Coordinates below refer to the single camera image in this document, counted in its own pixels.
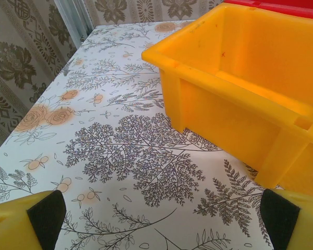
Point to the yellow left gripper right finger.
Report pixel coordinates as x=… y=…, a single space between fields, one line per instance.
x=302 y=224

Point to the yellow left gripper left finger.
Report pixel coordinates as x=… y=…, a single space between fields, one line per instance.
x=13 y=224

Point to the yellow plastic bin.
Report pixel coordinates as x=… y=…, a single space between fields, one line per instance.
x=224 y=117

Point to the red plastic bin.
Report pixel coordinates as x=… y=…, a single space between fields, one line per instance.
x=289 y=6

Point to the aluminium frame post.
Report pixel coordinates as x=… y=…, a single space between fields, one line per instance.
x=73 y=20

